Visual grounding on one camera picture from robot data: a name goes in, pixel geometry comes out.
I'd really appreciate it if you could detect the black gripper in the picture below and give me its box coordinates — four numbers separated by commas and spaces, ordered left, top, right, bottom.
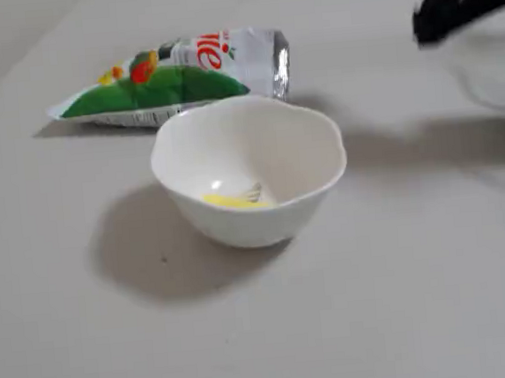
410, 0, 486, 48

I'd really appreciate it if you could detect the yellow veggie straw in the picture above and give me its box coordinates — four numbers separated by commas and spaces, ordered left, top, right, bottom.
202, 188, 277, 214

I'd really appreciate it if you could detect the white ceramic bowl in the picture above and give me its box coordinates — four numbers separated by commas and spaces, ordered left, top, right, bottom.
145, 87, 355, 256

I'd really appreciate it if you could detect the veggie straws snack packet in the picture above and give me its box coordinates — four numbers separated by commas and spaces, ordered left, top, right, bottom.
40, 23, 296, 137

